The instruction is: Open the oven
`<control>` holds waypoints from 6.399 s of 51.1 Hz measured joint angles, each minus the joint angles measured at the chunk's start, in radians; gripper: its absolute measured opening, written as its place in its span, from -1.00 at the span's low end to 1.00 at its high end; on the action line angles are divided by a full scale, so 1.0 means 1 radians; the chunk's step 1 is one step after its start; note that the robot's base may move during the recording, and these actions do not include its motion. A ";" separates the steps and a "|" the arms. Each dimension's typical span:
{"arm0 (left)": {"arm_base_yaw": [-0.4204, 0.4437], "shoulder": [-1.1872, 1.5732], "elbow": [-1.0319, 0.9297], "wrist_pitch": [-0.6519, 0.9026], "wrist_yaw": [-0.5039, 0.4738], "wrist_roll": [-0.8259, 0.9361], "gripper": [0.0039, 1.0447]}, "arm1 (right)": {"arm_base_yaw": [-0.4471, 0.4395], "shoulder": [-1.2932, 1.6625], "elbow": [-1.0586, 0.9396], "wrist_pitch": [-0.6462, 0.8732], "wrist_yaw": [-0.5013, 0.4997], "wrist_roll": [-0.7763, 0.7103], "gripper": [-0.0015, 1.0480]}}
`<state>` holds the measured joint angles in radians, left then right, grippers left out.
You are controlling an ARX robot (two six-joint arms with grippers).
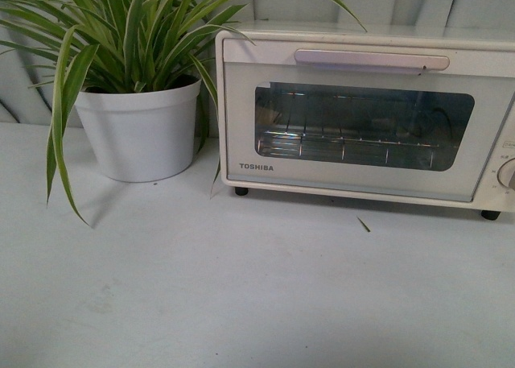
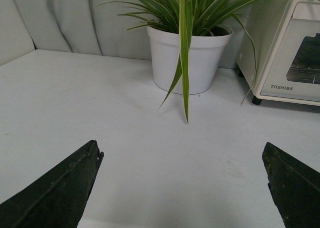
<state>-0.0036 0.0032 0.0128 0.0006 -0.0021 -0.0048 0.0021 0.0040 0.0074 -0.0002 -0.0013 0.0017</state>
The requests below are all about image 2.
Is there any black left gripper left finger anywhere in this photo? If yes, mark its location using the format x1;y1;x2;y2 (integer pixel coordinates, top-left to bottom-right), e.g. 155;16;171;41
0;140;104;228

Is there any pale grey curtain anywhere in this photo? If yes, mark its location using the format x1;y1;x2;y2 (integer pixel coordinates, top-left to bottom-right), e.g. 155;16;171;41
0;0;151;64

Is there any cream Toshiba toaster oven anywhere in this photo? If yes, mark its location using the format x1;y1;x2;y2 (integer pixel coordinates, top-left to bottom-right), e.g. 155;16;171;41
236;0;320;106

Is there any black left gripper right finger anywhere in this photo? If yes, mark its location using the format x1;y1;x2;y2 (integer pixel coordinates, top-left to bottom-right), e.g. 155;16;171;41
262;142;320;228

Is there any green striped spider plant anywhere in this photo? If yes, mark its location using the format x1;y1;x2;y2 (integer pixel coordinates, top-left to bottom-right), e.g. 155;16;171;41
94;0;320;124

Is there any white plastic flower pot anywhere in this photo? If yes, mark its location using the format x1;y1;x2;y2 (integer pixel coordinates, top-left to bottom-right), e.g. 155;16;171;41
147;26;233;95

